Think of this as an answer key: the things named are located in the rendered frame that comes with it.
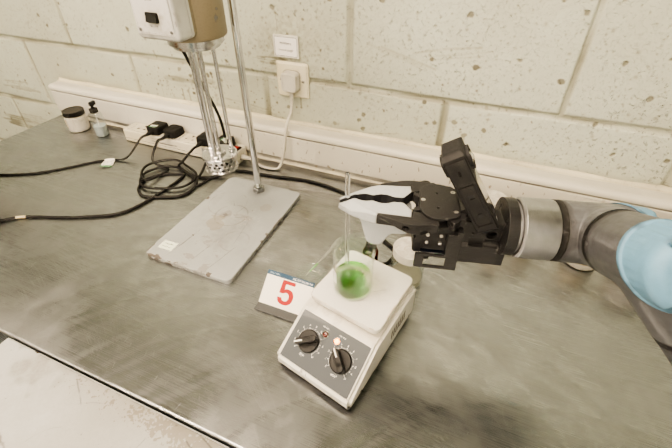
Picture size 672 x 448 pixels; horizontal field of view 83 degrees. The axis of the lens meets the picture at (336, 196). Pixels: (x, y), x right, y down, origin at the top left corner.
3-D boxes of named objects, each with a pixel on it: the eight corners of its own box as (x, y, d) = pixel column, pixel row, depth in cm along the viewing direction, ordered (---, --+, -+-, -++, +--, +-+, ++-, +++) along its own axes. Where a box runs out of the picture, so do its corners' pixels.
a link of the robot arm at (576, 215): (682, 211, 40) (631, 200, 48) (571, 203, 41) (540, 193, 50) (669, 283, 41) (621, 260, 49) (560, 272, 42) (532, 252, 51)
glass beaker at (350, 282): (361, 311, 55) (364, 271, 50) (324, 294, 58) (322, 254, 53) (381, 279, 60) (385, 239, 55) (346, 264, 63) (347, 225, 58)
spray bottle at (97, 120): (101, 131, 120) (88, 99, 114) (112, 132, 120) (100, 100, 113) (93, 137, 117) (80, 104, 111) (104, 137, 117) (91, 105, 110)
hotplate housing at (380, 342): (349, 415, 52) (350, 385, 47) (276, 363, 58) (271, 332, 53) (418, 304, 67) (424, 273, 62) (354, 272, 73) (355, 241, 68)
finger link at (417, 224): (375, 232, 45) (452, 238, 44) (376, 222, 44) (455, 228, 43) (377, 207, 48) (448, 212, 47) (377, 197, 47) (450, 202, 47)
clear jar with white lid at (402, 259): (427, 286, 70) (434, 255, 65) (398, 294, 68) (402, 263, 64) (412, 263, 75) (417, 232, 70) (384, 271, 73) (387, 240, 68)
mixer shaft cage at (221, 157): (226, 179, 73) (199, 43, 58) (197, 171, 75) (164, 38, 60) (246, 161, 78) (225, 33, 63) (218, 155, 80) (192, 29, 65)
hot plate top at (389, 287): (377, 337, 53) (377, 333, 52) (308, 297, 58) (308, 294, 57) (414, 281, 61) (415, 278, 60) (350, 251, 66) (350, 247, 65)
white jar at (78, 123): (95, 124, 124) (87, 105, 120) (84, 133, 119) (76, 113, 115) (76, 124, 124) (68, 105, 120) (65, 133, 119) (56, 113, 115)
